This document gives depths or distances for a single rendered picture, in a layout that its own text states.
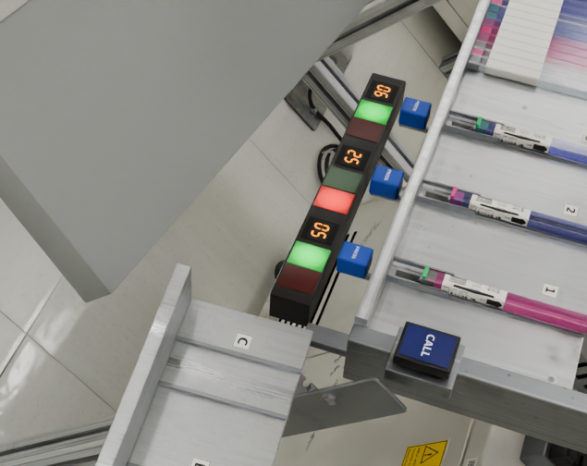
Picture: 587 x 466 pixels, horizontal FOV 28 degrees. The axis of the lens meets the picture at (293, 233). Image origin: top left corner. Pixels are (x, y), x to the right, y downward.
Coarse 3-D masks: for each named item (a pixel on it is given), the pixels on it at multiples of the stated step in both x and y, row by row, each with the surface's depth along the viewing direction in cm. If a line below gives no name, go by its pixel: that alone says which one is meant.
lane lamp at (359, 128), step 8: (352, 120) 126; (360, 120) 126; (352, 128) 125; (360, 128) 125; (368, 128) 125; (376, 128) 125; (384, 128) 125; (360, 136) 124; (368, 136) 124; (376, 136) 124
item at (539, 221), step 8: (456, 192) 116; (464, 192) 117; (456, 200) 116; (464, 200) 116; (536, 216) 115; (544, 216) 115; (552, 216) 115; (528, 224) 115; (536, 224) 115; (544, 224) 114; (552, 224) 114; (560, 224) 114; (568, 224) 114; (576, 224) 114; (552, 232) 115; (560, 232) 114; (568, 232) 114; (576, 232) 114; (584, 232) 114; (584, 240) 114
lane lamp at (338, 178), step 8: (336, 168) 121; (328, 176) 120; (336, 176) 120; (344, 176) 120; (352, 176) 120; (360, 176) 120; (328, 184) 119; (336, 184) 119; (344, 184) 119; (352, 184) 120; (352, 192) 119
